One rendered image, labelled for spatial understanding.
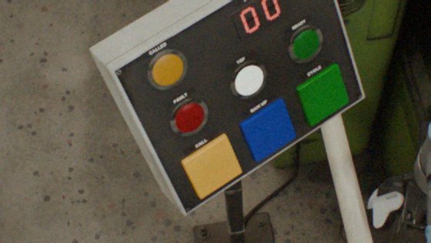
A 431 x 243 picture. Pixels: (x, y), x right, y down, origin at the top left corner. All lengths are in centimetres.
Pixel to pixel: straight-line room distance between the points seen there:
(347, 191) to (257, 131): 42
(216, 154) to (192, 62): 15
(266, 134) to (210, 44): 18
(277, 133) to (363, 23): 53
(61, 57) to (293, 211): 83
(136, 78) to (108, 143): 128
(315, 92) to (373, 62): 63
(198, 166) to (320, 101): 21
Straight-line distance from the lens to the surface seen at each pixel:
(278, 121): 125
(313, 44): 124
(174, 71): 113
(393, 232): 228
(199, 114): 118
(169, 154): 119
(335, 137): 166
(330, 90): 128
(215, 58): 116
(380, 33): 179
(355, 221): 160
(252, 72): 120
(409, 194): 117
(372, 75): 194
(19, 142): 245
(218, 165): 123
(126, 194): 232
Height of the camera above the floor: 214
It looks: 64 degrees down
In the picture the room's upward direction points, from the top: 6 degrees counter-clockwise
